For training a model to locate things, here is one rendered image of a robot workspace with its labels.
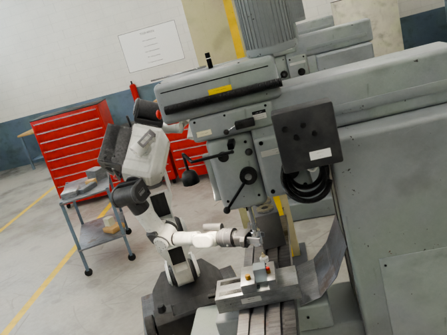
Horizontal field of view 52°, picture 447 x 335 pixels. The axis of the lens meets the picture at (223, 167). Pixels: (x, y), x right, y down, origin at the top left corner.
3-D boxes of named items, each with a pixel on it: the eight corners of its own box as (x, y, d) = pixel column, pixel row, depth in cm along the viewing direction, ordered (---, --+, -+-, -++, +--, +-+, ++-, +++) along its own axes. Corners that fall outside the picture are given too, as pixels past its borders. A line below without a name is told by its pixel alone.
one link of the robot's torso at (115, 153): (106, 191, 243) (90, 172, 209) (122, 133, 253) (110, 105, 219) (161, 202, 243) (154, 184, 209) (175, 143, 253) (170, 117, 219)
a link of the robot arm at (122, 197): (126, 217, 220) (110, 197, 213) (134, 205, 226) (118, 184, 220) (144, 214, 214) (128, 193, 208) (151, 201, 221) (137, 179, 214)
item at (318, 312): (221, 345, 203) (214, 323, 200) (227, 299, 236) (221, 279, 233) (334, 328, 195) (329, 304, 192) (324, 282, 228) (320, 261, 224)
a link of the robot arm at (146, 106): (134, 121, 234) (138, 113, 221) (136, 104, 236) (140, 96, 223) (156, 125, 238) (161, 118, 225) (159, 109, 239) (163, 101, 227)
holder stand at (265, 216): (263, 250, 233) (254, 215, 227) (259, 232, 254) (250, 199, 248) (287, 244, 232) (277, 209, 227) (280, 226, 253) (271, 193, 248)
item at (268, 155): (267, 199, 185) (251, 139, 177) (267, 179, 208) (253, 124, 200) (314, 190, 182) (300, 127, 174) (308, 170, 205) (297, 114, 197)
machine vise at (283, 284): (219, 314, 191) (211, 292, 188) (221, 294, 205) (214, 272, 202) (302, 298, 187) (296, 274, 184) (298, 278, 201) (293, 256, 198)
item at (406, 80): (254, 147, 179) (241, 98, 174) (255, 133, 201) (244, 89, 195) (469, 98, 166) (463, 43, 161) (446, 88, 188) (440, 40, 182)
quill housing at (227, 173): (223, 214, 191) (203, 141, 181) (227, 195, 210) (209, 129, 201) (269, 205, 187) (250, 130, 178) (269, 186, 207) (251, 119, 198)
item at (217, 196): (215, 201, 198) (201, 156, 192) (215, 198, 202) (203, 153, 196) (223, 199, 198) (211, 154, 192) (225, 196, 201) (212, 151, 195)
